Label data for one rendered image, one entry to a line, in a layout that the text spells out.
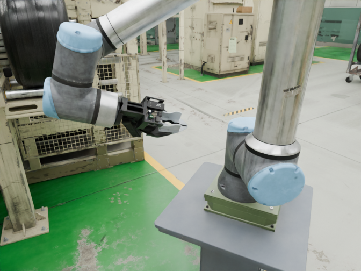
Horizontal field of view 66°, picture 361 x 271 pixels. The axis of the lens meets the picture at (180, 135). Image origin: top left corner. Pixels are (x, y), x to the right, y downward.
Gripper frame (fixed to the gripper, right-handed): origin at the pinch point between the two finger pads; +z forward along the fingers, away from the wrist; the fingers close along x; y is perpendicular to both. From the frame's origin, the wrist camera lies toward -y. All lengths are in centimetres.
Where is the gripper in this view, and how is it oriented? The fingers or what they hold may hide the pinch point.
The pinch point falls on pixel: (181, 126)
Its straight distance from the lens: 81.5
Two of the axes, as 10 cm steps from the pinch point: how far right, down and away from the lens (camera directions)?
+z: 9.0, 1.6, 4.0
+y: 4.3, -2.9, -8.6
